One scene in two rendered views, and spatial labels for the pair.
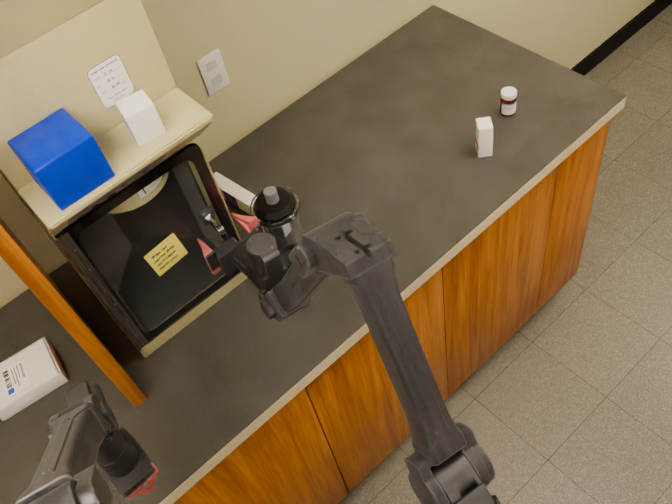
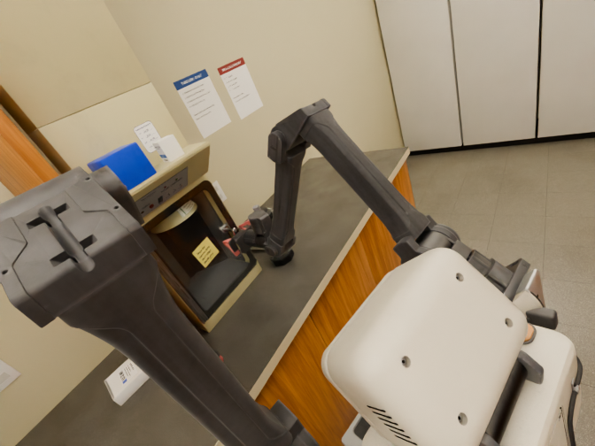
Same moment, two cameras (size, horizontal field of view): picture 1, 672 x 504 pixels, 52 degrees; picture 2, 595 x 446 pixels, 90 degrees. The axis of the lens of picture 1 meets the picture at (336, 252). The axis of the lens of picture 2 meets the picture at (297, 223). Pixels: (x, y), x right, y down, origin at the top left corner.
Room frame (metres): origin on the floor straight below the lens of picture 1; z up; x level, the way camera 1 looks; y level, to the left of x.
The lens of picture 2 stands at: (-0.02, 0.21, 1.66)
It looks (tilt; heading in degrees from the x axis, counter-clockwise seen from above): 30 degrees down; 348
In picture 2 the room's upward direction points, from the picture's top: 25 degrees counter-clockwise
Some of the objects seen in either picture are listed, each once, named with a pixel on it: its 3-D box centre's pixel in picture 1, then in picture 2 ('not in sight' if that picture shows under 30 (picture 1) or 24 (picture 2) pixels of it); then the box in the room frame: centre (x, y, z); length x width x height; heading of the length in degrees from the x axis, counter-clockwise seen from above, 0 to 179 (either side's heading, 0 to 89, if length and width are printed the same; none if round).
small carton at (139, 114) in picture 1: (140, 117); (168, 148); (0.93, 0.26, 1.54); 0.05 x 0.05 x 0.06; 21
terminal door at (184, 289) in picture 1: (167, 251); (205, 250); (0.94, 0.33, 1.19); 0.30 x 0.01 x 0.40; 120
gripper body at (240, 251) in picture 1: (248, 258); (253, 238); (0.89, 0.17, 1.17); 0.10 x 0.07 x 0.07; 120
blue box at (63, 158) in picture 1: (62, 158); (122, 168); (0.86, 0.38, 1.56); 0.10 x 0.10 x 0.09; 31
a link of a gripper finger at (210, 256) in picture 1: (216, 248); (234, 242); (0.93, 0.24, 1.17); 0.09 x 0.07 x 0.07; 30
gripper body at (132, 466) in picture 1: (117, 456); not in sight; (0.51, 0.43, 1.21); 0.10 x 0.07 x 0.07; 31
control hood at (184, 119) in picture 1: (128, 172); (167, 183); (0.90, 0.31, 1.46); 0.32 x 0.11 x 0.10; 121
